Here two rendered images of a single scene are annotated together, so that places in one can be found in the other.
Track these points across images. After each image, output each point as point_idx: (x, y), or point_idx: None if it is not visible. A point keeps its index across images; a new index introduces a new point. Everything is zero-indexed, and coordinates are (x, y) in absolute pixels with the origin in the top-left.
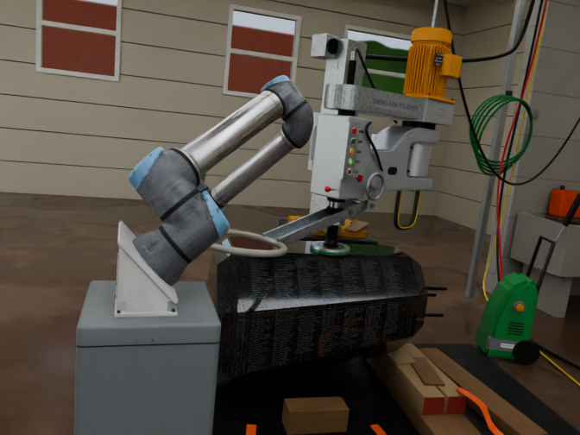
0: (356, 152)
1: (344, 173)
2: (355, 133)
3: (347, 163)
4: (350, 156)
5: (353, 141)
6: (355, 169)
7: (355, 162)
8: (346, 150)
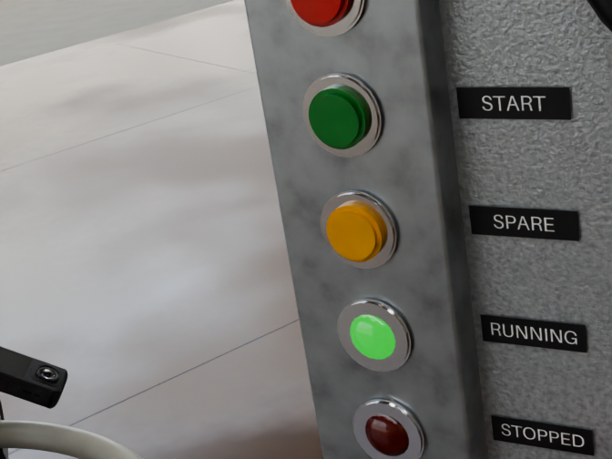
0: (506, 229)
1: (333, 433)
2: (330, 24)
3: (339, 348)
4: (367, 282)
5: (323, 118)
6: (535, 412)
7: (459, 350)
8: (283, 218)
